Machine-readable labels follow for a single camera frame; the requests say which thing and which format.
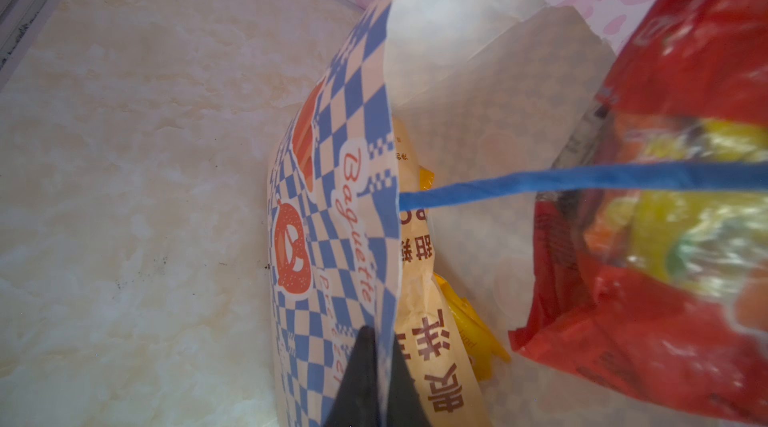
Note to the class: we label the red fruit candy bag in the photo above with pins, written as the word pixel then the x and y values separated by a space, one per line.
pixel 651 265

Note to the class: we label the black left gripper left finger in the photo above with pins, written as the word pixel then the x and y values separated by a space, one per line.
pixel 356 404

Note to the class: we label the orange taro chips bag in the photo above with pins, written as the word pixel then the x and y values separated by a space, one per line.
pixel 462 407

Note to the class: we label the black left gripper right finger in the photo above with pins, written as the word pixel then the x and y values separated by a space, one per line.
pixel 403 404

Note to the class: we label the blue checkered paper bag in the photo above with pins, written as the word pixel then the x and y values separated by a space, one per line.
pixel 461 108

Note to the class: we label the yellow mango candy bag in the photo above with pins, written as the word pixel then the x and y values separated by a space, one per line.
pixel 474 331

